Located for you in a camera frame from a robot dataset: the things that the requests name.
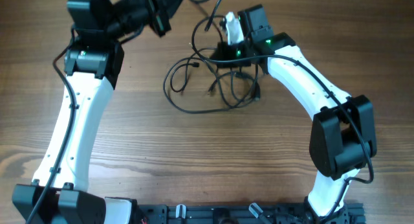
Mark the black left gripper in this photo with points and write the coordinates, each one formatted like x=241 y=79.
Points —
x=158 y=18

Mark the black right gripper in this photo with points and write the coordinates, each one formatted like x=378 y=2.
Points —
x=227 y=52

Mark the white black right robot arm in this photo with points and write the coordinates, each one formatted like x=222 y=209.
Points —
x=343 y=138

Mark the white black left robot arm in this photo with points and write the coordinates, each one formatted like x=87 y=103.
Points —
x=58 y=192

